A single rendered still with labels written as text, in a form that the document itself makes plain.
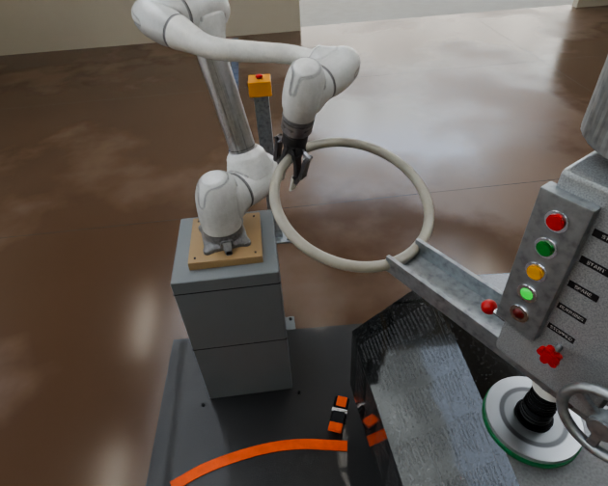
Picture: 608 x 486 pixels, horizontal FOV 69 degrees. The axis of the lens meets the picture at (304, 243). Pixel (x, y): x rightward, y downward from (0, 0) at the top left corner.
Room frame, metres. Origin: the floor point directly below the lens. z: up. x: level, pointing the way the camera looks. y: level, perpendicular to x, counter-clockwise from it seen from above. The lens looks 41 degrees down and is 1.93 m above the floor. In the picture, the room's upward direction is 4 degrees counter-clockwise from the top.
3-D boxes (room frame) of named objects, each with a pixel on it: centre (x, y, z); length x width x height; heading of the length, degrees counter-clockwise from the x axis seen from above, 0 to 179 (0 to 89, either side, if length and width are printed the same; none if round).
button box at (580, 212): (0.50, -0.38, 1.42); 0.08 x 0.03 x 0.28; 33
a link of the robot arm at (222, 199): (1.36, 0.30, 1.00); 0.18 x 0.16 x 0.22; 141
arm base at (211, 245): (1.34, 0.31, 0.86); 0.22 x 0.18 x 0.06; 15
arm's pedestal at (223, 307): (1.36, 0.31, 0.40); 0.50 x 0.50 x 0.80; 4
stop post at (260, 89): (2.37, 0.18, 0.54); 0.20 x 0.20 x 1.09; 2
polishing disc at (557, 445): (0.51, -0.51, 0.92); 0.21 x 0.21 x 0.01
